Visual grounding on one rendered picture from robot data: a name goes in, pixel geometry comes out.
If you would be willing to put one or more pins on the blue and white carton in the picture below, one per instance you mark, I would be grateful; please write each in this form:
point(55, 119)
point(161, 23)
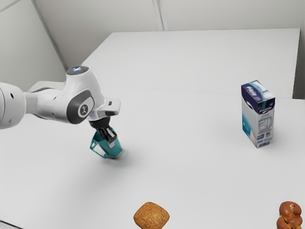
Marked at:
point(258, 114)

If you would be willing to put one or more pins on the teal faceted mug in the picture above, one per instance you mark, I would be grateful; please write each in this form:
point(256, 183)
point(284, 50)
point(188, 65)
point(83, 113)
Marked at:
point(112, 149)

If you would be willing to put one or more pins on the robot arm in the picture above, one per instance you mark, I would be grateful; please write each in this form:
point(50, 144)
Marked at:
point(47, 102)

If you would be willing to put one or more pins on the square brown bread roll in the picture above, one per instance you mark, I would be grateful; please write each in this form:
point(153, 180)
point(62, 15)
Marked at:
point(151, 215)

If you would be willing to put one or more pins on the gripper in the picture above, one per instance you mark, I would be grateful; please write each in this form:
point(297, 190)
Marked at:
point(99, 124)

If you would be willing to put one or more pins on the braided glazed bread loaf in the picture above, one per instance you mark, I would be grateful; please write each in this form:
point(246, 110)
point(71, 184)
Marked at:
point(289, 215)

